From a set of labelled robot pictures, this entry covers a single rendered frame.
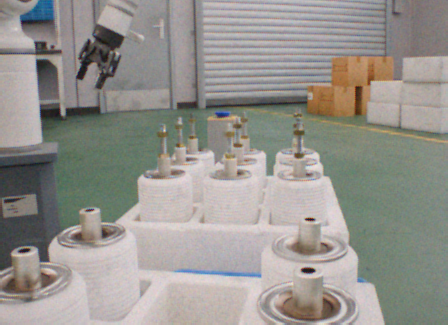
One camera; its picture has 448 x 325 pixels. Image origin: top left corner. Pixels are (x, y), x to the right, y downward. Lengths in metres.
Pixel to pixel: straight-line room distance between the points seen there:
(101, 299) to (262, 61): 5.94
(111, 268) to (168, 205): 0.30
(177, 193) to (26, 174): 0.27
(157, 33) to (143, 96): 0.83
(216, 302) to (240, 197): 0.24
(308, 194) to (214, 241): 0.17
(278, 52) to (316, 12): 0.86
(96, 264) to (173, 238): 0.29
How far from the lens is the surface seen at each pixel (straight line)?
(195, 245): 0.74
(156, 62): 5.91
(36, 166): 0.82
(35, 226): 0.85
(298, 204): 0.73
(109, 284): 0.49
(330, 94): 4.60
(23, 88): 0.84
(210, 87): 6.04
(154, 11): 5.97
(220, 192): 0.73
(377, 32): 7.41
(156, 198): 0.76
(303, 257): 0.42
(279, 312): 0.33
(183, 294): 0.56
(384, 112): 3.82
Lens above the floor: 0.42
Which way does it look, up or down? 10 degrees down
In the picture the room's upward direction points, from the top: 1 degrees counter-clockwise
